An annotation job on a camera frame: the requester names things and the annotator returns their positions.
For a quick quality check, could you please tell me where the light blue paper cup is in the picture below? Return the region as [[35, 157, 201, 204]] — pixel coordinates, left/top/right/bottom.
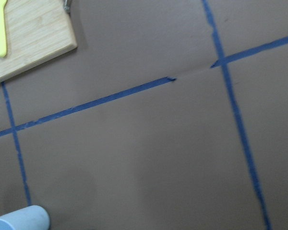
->
[[0, 205, 50, 230]]

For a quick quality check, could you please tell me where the wooden cutting board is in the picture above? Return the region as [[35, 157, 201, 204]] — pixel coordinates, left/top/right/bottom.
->
[[0, 0, 77, 83]]

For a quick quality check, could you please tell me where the yellow plastic knife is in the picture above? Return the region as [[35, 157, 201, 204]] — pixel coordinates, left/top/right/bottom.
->
[[0, 0, 7, 58]]

